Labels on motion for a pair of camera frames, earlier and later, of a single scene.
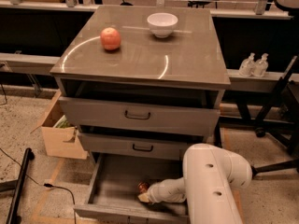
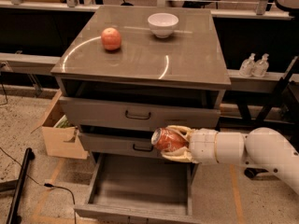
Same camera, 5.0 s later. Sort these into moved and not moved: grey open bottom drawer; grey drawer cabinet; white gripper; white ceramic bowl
Moved: white gripper
Not moved: white ceramic bowl; grey open bottom drawer; grey drawer cabinet
